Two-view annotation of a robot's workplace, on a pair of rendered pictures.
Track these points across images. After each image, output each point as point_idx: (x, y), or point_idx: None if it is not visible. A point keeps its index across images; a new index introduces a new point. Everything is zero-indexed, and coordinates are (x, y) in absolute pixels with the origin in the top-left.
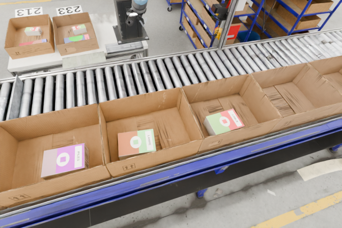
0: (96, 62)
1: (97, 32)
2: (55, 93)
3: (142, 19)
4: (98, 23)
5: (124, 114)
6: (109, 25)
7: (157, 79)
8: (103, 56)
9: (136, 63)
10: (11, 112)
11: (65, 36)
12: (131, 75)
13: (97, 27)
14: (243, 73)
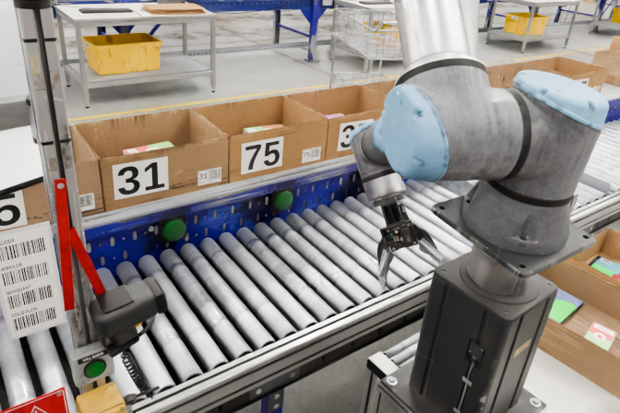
0: None
1: (552, 365)
2: None
3: (380, 240)
4: (604, 411)
5: (302, 157)
6: (561, 409)
7: (291, 271)
8: None
9: (361, 296)
10: (462, 182)
11: (601, 323)
12: (353, 273)
13: (580, 387)
14: (42, 331)
